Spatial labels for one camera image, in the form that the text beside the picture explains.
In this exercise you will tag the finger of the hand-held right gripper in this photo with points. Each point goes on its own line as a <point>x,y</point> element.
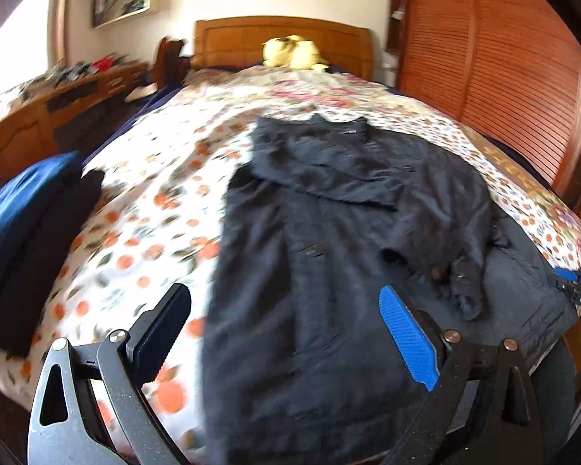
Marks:
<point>566,274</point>
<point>561,286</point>

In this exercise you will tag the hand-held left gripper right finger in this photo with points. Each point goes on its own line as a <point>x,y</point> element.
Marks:
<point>409,334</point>

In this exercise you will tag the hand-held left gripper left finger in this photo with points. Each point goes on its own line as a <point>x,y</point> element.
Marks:
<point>160,329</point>

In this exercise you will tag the black jacket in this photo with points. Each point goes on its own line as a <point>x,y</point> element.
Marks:
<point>319,252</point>

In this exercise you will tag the person's leg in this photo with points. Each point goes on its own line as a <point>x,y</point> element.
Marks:
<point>557,397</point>

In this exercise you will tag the bed with floral sheet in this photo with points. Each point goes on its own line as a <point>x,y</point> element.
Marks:
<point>150,179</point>

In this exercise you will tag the wooden louvred wardrobe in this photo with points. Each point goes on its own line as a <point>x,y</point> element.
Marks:
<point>489,58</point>

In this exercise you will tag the white paper sheet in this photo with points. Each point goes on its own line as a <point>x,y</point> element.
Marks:
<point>141,93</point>

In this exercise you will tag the wooden desk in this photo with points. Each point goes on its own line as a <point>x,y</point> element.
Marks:
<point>14,135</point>

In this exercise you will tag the dark wooden chair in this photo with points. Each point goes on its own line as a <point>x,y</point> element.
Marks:
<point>167,58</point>

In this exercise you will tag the red desk item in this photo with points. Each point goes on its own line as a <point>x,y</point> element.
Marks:
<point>102,64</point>

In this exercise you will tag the pile of dark gadgets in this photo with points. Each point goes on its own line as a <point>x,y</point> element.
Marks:
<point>72,71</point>

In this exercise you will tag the wooden bed headboard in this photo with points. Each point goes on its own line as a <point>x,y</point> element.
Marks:
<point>232,43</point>

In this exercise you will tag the yellow plush toy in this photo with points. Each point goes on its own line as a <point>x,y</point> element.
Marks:
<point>295,53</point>

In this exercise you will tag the small white ornament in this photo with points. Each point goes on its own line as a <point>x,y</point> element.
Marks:
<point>397,14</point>

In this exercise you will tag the window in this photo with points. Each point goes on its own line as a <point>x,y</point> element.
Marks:
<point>14,48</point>

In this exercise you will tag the row of books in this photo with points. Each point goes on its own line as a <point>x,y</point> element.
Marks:
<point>121,5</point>

